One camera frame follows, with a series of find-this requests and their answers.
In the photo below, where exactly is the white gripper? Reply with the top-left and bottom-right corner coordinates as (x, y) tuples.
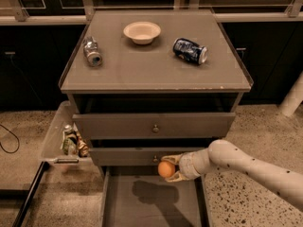
(161, 152), (201, 183)

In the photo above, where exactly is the grey middle drawer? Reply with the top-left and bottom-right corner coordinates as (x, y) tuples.
(90, 138), (214, 166)

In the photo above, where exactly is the black floor rail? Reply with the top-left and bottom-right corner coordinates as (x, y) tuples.
(12, 162), (49, 227)

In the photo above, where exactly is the orange fruit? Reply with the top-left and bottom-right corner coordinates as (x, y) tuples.
(158, 161), (175, 178)

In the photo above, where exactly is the white post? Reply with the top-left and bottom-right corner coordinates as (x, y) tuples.
(279, 72), (303, 116)

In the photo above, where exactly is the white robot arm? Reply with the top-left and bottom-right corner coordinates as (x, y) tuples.
(161, 140), (303, 211)

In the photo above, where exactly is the beige paper bowl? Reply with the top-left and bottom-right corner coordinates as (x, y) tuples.
(123, 22), (161, 45)

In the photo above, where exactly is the brown packaged item in bin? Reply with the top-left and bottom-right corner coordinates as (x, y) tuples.
(76, 132), (89, 157)

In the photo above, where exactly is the grey top drawer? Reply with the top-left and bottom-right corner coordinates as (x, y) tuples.
(73, 95), (235, 139)

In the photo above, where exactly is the grey drawer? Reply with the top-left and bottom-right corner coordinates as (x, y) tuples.
(90, 138), (214, 166)
(73, 95), (235, 139)
(100, 166), (213, 227)

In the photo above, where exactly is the grey bottom drawer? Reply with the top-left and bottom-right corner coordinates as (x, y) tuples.
(100, 166), (213, 227)

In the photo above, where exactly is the black cable on floor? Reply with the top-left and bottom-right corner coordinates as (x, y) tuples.
(0, 123), (21, 154)

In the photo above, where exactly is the green packaged item in bin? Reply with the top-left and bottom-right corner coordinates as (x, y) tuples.
(61, 125), (78, 155)

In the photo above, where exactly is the crushed blue can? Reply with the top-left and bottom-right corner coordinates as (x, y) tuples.
(172, 38), (207, 65)

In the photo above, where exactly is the crushed silver can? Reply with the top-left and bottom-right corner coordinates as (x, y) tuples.
(82, 36), (102, 67)

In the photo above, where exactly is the metal window railing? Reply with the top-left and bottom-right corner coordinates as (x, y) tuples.
(0, 0), (303, 25)

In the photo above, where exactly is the grey drawer cabinet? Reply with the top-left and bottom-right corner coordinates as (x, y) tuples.
(58, 9), (255, 182)

